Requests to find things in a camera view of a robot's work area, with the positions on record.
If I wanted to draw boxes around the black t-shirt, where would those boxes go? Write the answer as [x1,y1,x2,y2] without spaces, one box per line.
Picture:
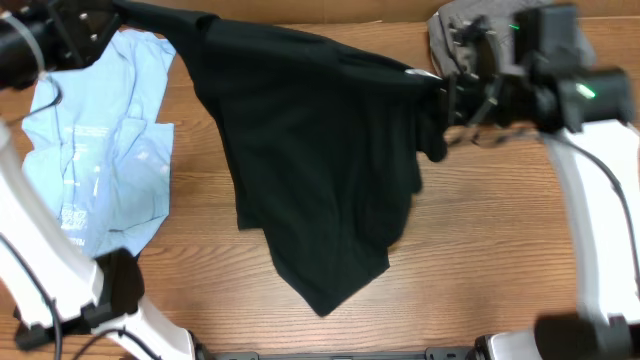
[116,1,447,316]

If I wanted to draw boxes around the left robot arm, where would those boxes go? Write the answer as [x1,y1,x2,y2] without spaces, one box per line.
[1,0,211,359]

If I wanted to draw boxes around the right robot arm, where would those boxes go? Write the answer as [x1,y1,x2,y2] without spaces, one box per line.
[443,4,639,359]

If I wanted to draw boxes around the folded grey trousers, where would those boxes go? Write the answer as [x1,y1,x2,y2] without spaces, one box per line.
[427,0,555,77]

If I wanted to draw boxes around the light blue t-shirt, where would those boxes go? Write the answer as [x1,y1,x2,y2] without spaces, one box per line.
[22,30,176,258]

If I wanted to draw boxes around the black garment under pile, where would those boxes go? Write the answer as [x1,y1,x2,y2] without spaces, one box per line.
[96,248,145,320]

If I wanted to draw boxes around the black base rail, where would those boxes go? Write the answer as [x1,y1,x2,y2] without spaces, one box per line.
[213,346,472,360]

